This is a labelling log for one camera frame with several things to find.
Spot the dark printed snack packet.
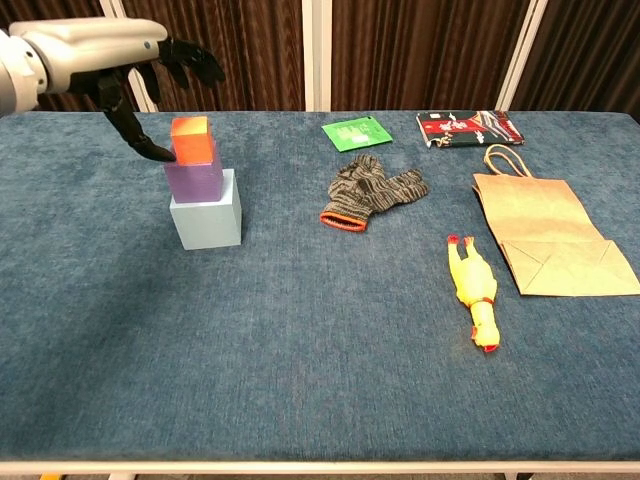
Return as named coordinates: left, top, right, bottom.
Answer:
left=415, top=109, right=526, bottom=150

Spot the yellow rubber chicken toy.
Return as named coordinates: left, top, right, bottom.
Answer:
left=447, top=234, right=501, bottom=354

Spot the large light blue cube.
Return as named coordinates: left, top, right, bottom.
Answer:
left=169, top=168, right=243, bottom=251

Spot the grey striped knit glove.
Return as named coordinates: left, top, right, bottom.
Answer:
left=319, top=153, right=430, bottom=235

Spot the green foil packet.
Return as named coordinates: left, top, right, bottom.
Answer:
left=321, top=115, right=394, bottom=153

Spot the purple cube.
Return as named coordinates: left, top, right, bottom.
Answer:
left=163, top=141, right=224, bottom=205

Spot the blue felt table cover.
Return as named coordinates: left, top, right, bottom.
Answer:
left=0, top=109, right=640, bottom=464

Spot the brown paper bag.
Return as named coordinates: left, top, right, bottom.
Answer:
left=471, top=143, right=640, bottom=298

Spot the small orange cube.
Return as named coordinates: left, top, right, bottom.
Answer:
left=170, top=115, right=215, bottom=167

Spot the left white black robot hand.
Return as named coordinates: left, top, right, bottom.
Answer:
left=8, top=17, right=227, bottom=164

